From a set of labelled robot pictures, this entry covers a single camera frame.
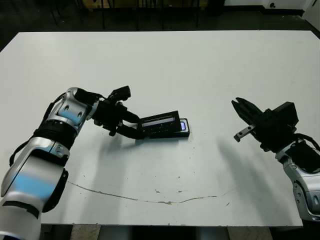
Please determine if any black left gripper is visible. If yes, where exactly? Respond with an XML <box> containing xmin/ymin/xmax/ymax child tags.
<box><xmin>93</xmin><ymin>98</ymin><xmax>146</xmax><ymax>141</ymax></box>

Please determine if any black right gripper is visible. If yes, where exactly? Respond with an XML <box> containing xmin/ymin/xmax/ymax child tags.
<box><xmin>231</xmin><ymin>97</ymin><xmax>298</xmax><ymax>154</ymax></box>

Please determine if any black printed box lid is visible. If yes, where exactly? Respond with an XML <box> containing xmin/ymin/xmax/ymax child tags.
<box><xmin>136</xmin><ymin>110</ymin><xmax>181</xmax><ymax>140</ymax></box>

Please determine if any black box base white insert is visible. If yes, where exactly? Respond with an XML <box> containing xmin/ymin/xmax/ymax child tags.
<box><xmin>149</xmin><ymin>117</ymin><xmax>191</xmax><ymax>140</ymax></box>

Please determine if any grey left robot leg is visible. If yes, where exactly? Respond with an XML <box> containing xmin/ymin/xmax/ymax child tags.
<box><xmin>99</xmin><ymin>225</ymin><xmax>133</xmax><ymax>240</ymax></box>

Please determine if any grey robot leg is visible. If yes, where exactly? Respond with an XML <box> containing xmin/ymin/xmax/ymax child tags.
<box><xmin>99</xmin><ymin>225</ymin><xmax>133</xmax><ymax>240</ymax></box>
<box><xmin>197</xmin><ymin>225</ymin><xmax>229</xmax><ymax>240</ymax></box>

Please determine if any grey right robot leg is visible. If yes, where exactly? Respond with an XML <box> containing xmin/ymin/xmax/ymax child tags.
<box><xmin>197</xmin><ymin>225</ymin><xmax>229</xmax><ymax>240</ymax></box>

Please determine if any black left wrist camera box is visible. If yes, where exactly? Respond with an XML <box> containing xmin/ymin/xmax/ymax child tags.
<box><xmin>108</xmin><ymin>85</ymin><xmax>132</xmax><ymax>103</ymax></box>

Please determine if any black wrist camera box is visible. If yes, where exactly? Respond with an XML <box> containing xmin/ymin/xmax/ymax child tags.
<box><xmin>271</xmin><ymin>101</ymin><xmax>300</xmax><ymax>131</ymax></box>
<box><xmin>108</xmin><ymin>85</ymin><xmax>132</xmax><ymax>103</ymax></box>

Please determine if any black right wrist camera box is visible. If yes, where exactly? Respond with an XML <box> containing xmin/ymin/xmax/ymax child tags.
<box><xmin>271</xmin><ymin>101</ymin><xmax>300</xmax><ymax>131</ymax></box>

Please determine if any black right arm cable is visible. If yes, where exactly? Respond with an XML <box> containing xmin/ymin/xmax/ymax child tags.
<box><xmin>294</xmin><ymin>133</ymin><xmax>320</xmax><ymax>153</ymax></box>

